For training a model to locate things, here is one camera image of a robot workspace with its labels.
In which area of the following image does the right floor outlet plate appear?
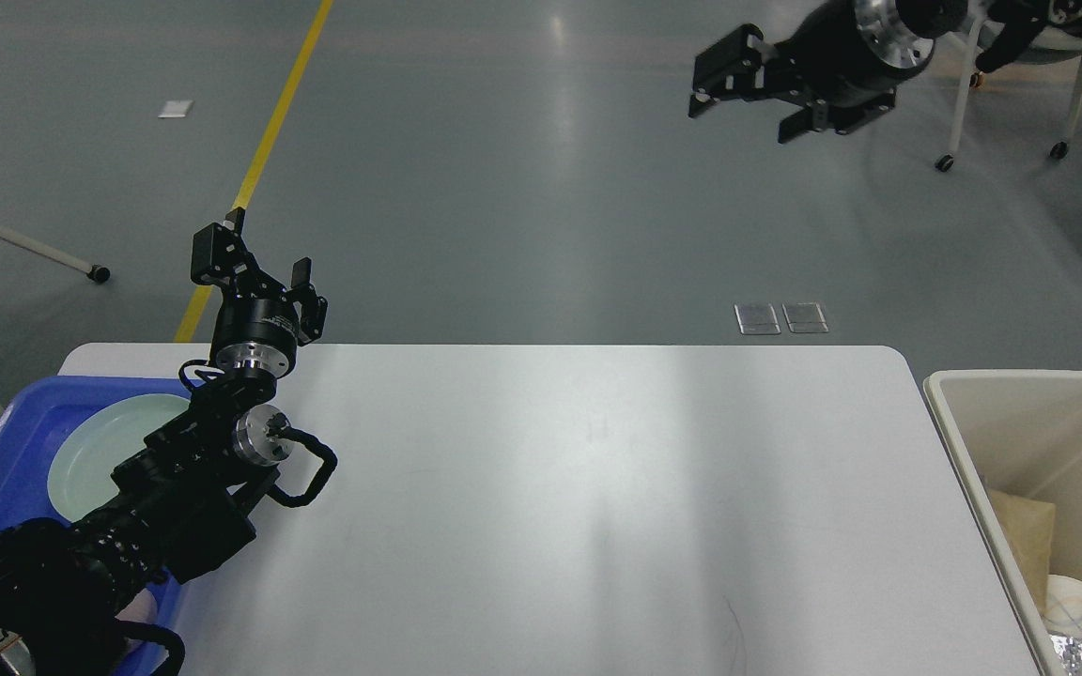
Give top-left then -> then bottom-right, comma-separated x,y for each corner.
781,302 -> 830,334

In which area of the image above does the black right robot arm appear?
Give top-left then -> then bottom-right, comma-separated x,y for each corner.
688,1 -> 1082,143

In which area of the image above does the left floor outlet plate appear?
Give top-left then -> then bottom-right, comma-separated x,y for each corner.
734,303 -> 782,335

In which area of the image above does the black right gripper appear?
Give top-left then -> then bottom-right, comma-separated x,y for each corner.
688,1 -> 936,145

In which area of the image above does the brown paper bag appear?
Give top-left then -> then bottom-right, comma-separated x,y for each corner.
987,489 -> 1057,612

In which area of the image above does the grey office chair right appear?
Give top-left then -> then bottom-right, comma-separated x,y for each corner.
935,6 -> 1082,173

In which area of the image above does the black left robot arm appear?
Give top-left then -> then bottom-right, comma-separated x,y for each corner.
0,207 -> 338,675

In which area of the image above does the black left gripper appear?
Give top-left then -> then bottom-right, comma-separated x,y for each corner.
190,208 -> 328,379

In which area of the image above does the blue plastic tray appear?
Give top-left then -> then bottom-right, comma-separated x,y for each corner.
0,376 -> 194,675

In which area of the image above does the white paper bowl cup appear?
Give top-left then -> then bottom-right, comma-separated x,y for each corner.
1041,575 -> 1082,640

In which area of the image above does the beige plastic bin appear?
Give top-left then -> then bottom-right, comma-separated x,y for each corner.
922,369 -> 1082,675

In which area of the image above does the floor outlet plate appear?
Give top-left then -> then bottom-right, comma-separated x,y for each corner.
781,302 -> 830,334
734,303 -> 782,335

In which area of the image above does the light green plate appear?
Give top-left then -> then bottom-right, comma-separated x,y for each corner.
47,393 -> 189,522

